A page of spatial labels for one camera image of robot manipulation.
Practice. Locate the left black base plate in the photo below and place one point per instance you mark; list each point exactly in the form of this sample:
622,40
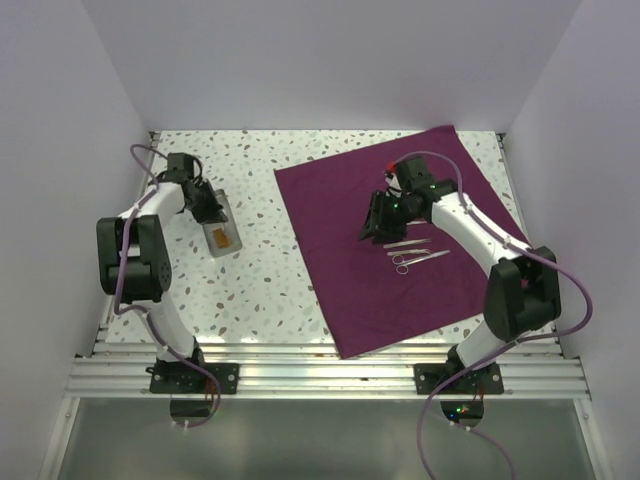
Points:
197,376

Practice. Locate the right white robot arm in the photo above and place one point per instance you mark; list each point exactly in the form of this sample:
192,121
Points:
522,293

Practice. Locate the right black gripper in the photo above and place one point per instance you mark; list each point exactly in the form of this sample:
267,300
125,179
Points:
378,220

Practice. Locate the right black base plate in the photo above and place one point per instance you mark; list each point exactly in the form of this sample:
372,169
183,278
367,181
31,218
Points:
451,378

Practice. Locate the aluminium rail frame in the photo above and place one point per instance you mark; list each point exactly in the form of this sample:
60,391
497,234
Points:
258,307

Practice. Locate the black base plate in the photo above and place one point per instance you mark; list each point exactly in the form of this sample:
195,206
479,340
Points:
197,376
451,378

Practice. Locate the silver surgical scissors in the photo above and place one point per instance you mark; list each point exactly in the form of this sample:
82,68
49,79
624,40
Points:
403,262

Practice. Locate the curved silver tweezers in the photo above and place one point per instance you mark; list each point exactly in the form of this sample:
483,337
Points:
406,243

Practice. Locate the orange bandage strip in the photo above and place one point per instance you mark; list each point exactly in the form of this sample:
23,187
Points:
222,240

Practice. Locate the purple cloth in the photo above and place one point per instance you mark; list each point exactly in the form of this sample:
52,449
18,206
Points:
366,304

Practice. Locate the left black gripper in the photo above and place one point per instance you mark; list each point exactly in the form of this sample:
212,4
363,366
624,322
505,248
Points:
213,213

